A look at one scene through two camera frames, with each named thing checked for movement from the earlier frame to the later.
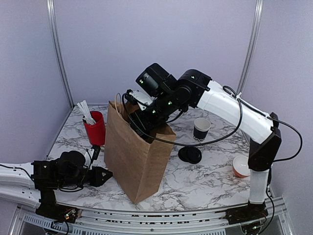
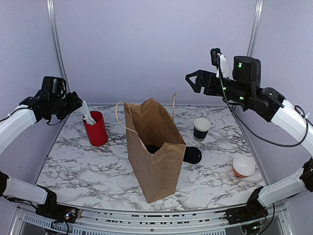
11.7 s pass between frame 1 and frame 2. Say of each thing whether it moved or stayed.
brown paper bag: moved
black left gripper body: moved
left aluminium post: stayed
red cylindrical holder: stayed
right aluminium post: stayed
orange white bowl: stayed
